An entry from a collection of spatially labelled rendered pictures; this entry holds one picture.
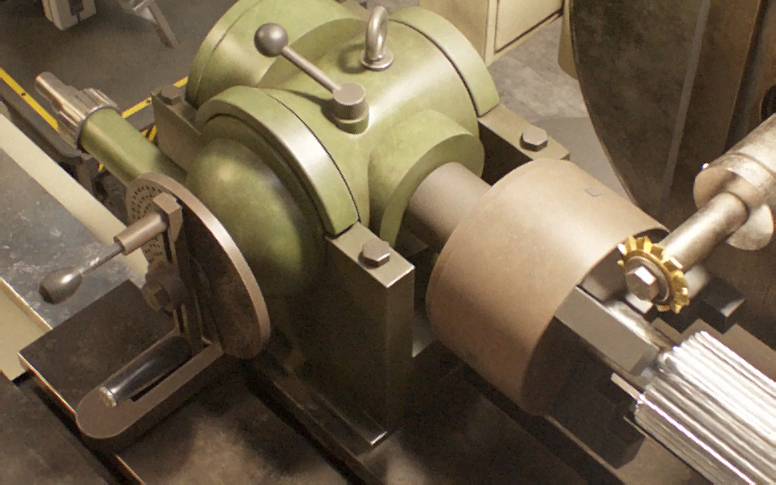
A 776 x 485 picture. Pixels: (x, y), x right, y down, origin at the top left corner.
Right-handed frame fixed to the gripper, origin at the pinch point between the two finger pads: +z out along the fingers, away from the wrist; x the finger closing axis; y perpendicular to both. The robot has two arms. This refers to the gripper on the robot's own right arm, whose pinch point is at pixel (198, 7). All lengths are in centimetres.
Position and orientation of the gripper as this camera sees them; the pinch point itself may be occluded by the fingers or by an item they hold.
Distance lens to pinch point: 219.5
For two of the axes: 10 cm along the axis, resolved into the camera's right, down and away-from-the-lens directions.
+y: -6.6, -2.2, 7.2
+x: -6.5, 6.5, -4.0
